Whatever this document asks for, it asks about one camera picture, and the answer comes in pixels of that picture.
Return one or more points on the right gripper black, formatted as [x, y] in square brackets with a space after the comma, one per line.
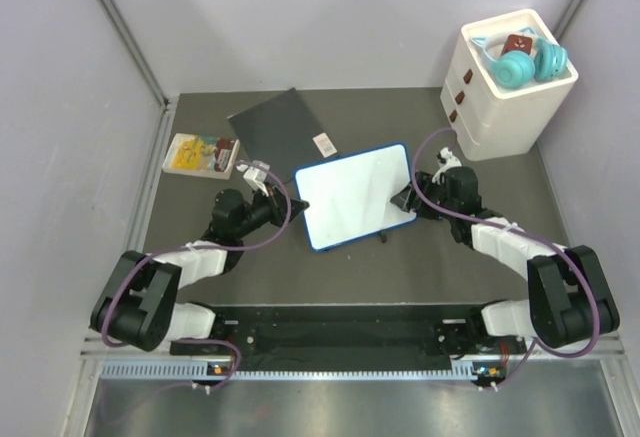
[425, 184]

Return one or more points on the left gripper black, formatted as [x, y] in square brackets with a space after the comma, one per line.
[277, 204]

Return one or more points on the blue framed whiteboard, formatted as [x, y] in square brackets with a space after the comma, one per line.
[350, 197]

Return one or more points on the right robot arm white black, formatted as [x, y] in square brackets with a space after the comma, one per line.
[568, 300]

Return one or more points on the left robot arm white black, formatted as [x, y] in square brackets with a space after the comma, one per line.
[138, 307]

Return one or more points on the dark grey notebook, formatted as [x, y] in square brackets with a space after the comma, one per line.
[283, 133]

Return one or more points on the yellow picture book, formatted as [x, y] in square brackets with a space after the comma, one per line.
[201, 156]

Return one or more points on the white drawer cabinet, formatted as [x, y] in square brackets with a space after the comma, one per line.
[491, 121]

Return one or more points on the brown square toy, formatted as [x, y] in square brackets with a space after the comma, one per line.
[517, 42]

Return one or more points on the teal headphones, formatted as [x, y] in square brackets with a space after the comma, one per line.
[514, 70]

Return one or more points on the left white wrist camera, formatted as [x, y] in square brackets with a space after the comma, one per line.
[254, 174]

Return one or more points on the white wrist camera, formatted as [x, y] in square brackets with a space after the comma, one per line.
[446, 161]
[254, 174]

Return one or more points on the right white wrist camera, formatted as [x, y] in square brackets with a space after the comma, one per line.
[446, 161]

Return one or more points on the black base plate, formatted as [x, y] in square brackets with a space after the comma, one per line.
[356, 337]

